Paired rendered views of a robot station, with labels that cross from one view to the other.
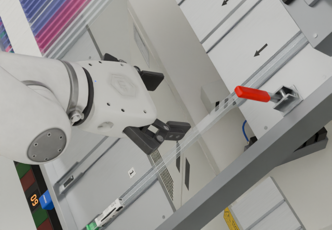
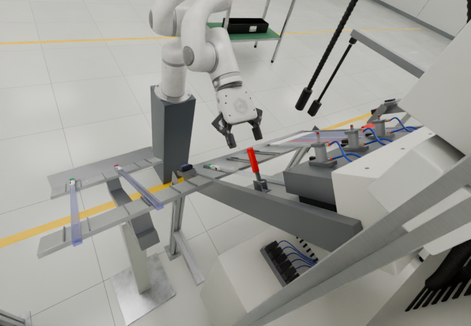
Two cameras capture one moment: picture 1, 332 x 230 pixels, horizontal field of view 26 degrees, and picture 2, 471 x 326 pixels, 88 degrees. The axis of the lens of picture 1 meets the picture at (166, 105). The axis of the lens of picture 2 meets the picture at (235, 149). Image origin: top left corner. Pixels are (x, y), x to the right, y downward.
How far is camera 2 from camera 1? 0.68 m
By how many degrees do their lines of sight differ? 42
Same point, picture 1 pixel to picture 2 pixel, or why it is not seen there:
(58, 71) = (230, 66)
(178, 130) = (230, 140)
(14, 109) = (190, 26)
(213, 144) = (271, 229)
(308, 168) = (270, 281)
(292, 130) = (244, 195)
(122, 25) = not seen: hidden behind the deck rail
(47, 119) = (193, 45)
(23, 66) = (225, 50)
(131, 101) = (233, 108)
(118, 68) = (251, 106)
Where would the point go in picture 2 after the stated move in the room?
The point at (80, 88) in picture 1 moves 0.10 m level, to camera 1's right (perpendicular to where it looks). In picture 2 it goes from (226, 78) to (232, 102)
